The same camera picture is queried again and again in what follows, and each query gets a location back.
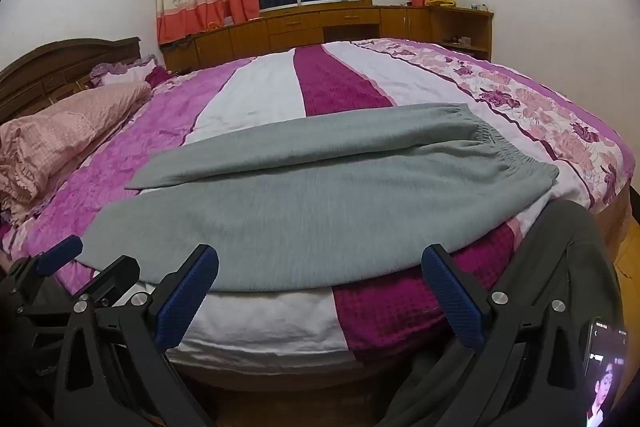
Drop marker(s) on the purple ruffled pillow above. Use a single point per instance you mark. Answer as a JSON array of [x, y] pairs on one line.
[[120, 69]]

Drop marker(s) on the smartphone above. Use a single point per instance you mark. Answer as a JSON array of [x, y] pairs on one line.
[[607, 372]]

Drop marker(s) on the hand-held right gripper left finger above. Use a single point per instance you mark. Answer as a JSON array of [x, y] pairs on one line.
[[185, 302]]

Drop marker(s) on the dark grey cloth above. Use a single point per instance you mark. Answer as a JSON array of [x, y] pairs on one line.
[[560, 237]]

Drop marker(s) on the grey pants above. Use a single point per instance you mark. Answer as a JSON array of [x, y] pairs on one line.
[[310, 207]]

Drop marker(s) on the yellow cloth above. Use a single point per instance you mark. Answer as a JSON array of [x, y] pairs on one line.
[[440, 1]]

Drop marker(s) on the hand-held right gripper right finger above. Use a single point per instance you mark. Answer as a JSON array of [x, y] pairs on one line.
[[452, 302]]

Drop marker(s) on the pink ruffled pillow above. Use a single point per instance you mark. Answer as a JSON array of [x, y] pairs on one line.
[[60, 132]]

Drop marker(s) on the wooden wall cabinet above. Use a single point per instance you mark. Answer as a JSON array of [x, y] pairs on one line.
[[350, 24]]

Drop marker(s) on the bed with striped purple bedspread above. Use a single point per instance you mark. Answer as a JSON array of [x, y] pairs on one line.
[[260, 92]]

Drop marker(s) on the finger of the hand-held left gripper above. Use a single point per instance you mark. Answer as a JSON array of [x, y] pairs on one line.
[[59, 253], [117, 272]]

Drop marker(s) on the dark wooden headboard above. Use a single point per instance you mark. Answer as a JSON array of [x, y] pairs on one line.
[[50, 67]]

